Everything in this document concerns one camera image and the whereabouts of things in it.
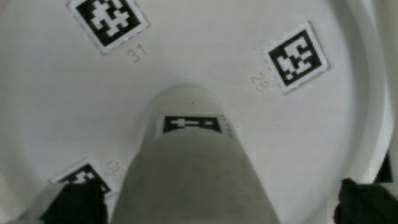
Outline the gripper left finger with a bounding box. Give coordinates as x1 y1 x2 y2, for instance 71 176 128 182
39 182 108 224

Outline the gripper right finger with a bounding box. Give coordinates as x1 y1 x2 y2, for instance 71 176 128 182
332 178 398 224

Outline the white cylindrical table leg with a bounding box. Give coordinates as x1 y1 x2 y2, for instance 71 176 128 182
112 85 281 224

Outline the white round table top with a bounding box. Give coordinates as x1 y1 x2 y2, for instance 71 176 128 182
0 0 394 224

